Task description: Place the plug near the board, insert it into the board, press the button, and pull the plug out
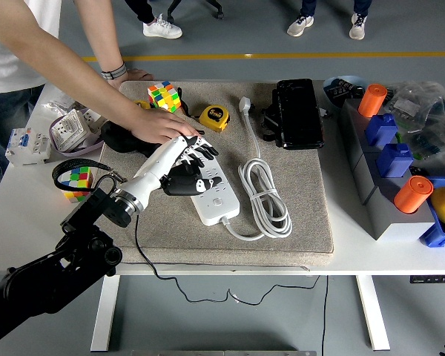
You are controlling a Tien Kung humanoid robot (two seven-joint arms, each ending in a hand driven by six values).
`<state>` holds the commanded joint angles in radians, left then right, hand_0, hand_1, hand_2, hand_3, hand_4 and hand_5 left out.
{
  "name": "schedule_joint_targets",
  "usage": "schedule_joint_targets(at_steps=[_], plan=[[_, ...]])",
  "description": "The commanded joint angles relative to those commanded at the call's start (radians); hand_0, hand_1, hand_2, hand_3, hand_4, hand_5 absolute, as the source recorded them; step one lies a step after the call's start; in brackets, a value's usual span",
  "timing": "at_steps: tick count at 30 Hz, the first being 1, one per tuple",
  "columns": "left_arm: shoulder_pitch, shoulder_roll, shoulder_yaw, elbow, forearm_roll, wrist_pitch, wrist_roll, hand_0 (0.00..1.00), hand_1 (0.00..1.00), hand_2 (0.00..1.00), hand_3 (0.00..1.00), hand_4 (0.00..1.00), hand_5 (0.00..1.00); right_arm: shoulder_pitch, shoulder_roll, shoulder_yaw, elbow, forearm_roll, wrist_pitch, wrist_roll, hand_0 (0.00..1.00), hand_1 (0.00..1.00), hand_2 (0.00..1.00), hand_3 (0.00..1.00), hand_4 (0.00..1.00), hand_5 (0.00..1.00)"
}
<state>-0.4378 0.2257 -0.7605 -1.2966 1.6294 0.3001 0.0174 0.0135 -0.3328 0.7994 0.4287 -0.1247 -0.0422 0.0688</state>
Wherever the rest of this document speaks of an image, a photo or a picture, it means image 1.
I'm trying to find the thin black plug cord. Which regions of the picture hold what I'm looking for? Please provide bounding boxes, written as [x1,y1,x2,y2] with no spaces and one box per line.
[133,214,321,306]

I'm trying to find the black plug adapter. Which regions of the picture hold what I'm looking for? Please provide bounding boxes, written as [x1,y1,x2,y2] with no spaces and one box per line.
[169,162,200,182]

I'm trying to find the person's left hand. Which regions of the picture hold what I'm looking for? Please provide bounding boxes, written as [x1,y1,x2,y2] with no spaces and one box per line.
[109,67,155,92]

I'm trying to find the grey-brown mat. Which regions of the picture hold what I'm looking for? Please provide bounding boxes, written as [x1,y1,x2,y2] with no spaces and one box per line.
[95,79,335,268]

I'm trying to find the grey wristband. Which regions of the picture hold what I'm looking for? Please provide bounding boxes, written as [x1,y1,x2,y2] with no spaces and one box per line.
[100,62,129,80]

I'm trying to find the yellow tape measure red label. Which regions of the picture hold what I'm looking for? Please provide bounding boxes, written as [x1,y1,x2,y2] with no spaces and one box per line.
[198,104,231,134]

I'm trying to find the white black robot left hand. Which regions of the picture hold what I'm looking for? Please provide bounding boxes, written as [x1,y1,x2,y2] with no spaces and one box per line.
[128,133,223,213]

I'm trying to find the glossy black flat device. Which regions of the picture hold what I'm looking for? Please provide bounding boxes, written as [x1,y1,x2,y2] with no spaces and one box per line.
[276,78,326,151]

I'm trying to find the clear bag of metal parts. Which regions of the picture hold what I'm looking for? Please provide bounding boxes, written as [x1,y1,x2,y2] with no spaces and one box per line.
[39,90,79,116]

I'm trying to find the clear plastic parts bag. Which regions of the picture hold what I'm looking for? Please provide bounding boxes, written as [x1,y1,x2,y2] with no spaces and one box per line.
[383,80,445,123]
[400,111,445,171]

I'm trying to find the black office chair base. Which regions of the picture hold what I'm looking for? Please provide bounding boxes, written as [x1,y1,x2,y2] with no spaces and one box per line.
[165,0,225,25]

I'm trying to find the white power strip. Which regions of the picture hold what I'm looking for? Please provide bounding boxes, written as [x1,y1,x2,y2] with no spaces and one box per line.
[185,137,241,227]

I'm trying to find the grey block holder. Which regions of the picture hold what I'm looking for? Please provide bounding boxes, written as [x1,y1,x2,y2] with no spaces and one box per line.
[337,98,437,242]

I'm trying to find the small white socket panel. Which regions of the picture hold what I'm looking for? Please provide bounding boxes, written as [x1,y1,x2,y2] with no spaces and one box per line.
[83,107,108,131]

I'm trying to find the light blue bowl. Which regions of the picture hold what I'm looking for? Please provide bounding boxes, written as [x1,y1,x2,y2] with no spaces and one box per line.
[322,75,370,112]

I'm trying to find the person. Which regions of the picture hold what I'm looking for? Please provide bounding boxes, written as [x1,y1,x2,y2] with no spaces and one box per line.
[124,0,183,40]
[0,0,62,179]
[286,0,374,41]

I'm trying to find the black table control panel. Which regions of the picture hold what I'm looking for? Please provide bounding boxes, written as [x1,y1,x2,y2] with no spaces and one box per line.
[409,274,445,285]

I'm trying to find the black cloth pouch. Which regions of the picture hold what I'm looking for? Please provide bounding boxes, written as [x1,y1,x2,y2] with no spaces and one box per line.
[100,121,160,156]

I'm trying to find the thin black strap loop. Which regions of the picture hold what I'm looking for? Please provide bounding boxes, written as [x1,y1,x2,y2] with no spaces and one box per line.
[176,87,201,118]

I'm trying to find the white table leg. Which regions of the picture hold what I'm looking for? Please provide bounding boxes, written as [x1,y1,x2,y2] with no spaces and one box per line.
[355,274,391,352]
[90,274,120,352]

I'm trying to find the large white socket panel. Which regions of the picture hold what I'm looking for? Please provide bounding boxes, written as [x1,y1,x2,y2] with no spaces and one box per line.
[50,108,93,153]

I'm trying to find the black hanging cable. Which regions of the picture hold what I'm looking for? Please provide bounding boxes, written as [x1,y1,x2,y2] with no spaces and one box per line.
[320,274,329,356]

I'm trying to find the black device holder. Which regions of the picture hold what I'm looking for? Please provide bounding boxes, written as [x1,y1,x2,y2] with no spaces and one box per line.
[261,88,333,144]

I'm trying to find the white power strip cable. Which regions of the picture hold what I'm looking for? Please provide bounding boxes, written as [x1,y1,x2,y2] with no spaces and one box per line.
[219,95,294,243]

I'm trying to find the person's right hand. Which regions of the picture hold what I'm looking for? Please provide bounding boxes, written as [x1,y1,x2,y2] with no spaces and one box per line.
[128,107,200,145]

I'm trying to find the black packets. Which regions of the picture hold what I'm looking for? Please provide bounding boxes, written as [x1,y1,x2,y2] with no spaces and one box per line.
[325,78,365,105]

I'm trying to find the large multicolour puzzle cube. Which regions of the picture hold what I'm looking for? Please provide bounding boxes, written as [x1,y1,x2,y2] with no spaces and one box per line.
[147,80,182,119]

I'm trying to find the orange cylinder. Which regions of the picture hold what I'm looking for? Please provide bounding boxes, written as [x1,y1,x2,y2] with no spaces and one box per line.
[393,175,435,215]
[357,83,389,118]

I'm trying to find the white circuit breaker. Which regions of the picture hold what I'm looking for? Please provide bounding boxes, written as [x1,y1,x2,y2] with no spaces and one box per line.
[4,127,52,167]

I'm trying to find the blue plastic bin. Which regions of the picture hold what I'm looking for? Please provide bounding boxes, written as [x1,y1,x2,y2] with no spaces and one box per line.
[418,176,445,248]

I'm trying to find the small multicolour puzzle cube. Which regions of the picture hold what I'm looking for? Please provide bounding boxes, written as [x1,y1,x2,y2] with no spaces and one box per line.
[60,166,93,204]

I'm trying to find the blue plastic block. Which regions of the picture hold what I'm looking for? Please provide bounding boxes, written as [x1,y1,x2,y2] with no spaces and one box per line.
[375,142,415,179]
[363,113,399,148]

